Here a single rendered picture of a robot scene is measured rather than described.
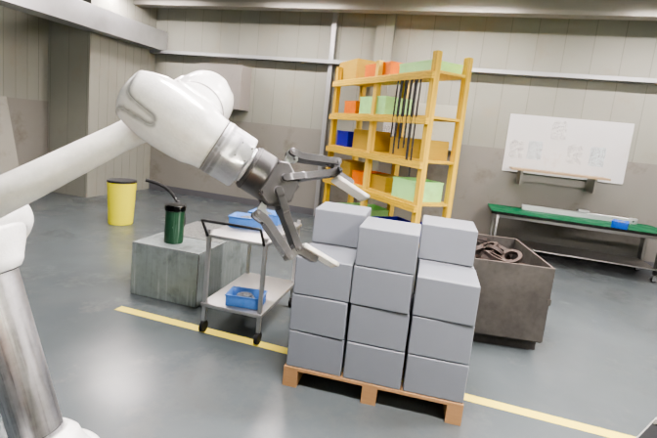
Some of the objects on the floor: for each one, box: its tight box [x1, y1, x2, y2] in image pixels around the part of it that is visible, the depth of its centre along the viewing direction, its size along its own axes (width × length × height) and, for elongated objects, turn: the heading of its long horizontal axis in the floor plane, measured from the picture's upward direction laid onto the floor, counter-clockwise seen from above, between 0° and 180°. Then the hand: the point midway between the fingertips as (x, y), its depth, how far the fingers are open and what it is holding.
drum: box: [107, 178, 137, 226], centre depth 613 cm, size 39×39×62 cm
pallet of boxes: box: [283, 201, 481, 426], centre depth 289 cm, size 109×73×108 cm
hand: (345, 228), depth 76 cm, fingers open, 13 cm apart
